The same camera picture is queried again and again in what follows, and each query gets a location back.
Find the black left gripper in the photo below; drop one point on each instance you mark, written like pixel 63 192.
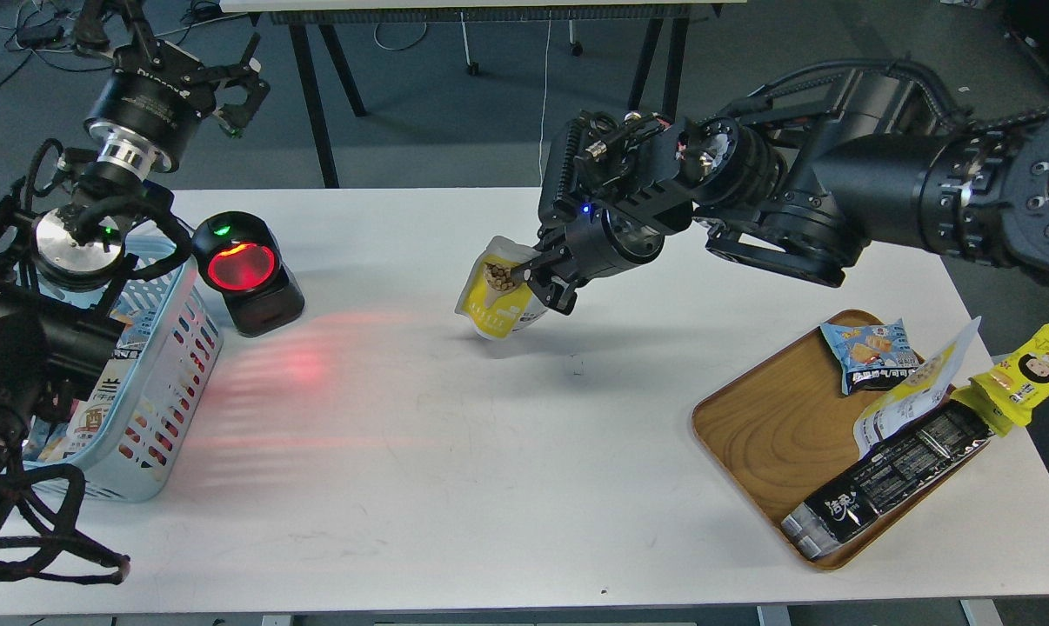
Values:
pixel 156 98

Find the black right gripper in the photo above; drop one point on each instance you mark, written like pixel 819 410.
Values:
pixel 613 190

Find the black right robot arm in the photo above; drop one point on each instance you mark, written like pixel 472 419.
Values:
pixel 797 179

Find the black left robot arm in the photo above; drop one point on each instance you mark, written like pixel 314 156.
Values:
pixel 75 231

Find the blue snack packet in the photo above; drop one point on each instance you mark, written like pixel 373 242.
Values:
pixel 872 357

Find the light blue plastic basket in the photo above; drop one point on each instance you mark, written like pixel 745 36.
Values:
pixel 170 302

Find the snacks inside basket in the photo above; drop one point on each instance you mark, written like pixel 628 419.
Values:
pixel 138 410

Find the yellow white snack pouch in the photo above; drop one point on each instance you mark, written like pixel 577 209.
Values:
pixel 921 392

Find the black long snack package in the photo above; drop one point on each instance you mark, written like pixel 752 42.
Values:
pixel 888 475

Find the yellow cartoon snack packet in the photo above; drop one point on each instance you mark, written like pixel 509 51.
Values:
pixel 1007 394

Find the black barcode scanner red window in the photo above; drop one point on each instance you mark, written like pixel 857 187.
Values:
pixel 239 257

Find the wooden tray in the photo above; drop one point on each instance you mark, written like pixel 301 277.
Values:
pixel 784 432

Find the black background table frame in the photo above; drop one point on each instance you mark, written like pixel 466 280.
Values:
pixel 452 105

